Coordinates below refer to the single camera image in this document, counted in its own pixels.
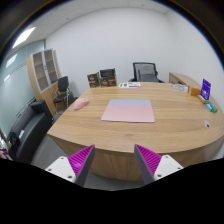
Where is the purple standing card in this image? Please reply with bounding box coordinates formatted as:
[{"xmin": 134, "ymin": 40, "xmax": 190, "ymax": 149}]
[{"xmin": 201, "ymin": 79, "xmax": 211, "ymax": 100}]

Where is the dark box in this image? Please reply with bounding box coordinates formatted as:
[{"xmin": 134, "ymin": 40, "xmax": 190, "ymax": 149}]
[
  {"xmin": 100, "ymin": 69, "xmax": 117, "ymax": 87},
  {"xmin": 87, "ymin": 72, "xmax": 100, "ymax": 88}
]

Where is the dark box left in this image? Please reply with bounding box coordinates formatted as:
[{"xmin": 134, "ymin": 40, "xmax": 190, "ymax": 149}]
[{"xmin": 87, "ymin": 72, "xmax": 100, "ymax": 88}]

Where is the wooden glass-door cabinet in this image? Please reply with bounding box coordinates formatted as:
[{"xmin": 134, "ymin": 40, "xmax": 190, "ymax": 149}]
[{"xmin": 27, "ymin": 49, "xmax": 60, "ymax": 115}]

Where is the dark box right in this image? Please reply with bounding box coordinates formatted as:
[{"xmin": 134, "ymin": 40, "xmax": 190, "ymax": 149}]
[{"xmin": 100, "ymin": 69, "xmax": 117, "ymax": 87}]

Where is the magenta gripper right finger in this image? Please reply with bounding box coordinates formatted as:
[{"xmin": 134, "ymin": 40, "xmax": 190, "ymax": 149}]
[{"xmin": 134, "ymin": 144, "xmax": 161, "ymax": 184}]

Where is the large wooden desk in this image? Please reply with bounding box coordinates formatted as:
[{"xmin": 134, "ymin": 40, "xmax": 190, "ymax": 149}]
[{"xmin": 48, "ymin": 83, "xmax": 224, "ymax": 181}]

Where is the black mesh office chair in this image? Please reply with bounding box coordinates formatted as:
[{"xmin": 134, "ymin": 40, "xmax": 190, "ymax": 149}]
[{"xmin": 130, "ymin": 62, "xmax": 162, "ymax": 83}]

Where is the round glass ashtray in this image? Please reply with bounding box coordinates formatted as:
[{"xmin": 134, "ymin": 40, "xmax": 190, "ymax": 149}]
[{"xmin": 171, "ymin": 84, "xmax": 188, "ymax": 92}]

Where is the small wooden block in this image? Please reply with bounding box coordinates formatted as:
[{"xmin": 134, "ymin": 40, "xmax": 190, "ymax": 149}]
[{"xmin": 188, "ymin": 86, "xmax": 201, "ymax": 96}]

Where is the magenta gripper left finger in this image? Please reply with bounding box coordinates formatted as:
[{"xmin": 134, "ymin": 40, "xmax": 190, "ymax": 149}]
[{"xmin": 68, "ymin": 145, "xmax": 95, "ymax": 187}]

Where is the white green flat package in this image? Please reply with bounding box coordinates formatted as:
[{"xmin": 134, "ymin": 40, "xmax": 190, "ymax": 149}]
[{"xmin": 119, "ymin": 82, "xmax": 141, "ymax": 88}]

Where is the green blue small pack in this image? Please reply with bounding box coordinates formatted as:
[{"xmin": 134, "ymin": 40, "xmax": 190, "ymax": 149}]
[{"xmin": 206, "ymin": 103, "xmax": 218, "ymax": 113}]

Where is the low wooden sideboard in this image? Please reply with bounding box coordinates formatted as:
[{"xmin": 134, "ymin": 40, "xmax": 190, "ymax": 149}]
[{"xmin": 169, "ymin": 72, "xmax": 201, "ymax": 88}]

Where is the black leather sofa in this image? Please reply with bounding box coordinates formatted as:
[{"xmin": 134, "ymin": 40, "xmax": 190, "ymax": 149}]
[{"xmin": 8, "ymin": 100, "xmax": 53, "ymax": 164}]

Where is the pink gradient mouse pad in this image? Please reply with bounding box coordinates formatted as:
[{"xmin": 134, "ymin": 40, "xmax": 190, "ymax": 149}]
[{"xmin": 101, "ymin": 99, "xmax": 155, "ymax": 123}]

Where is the small black side chair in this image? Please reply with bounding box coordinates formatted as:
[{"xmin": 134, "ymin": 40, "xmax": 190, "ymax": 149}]
[{"xmin": 53, "ymin": 76, "xmax": 70, "ymax": 105}]

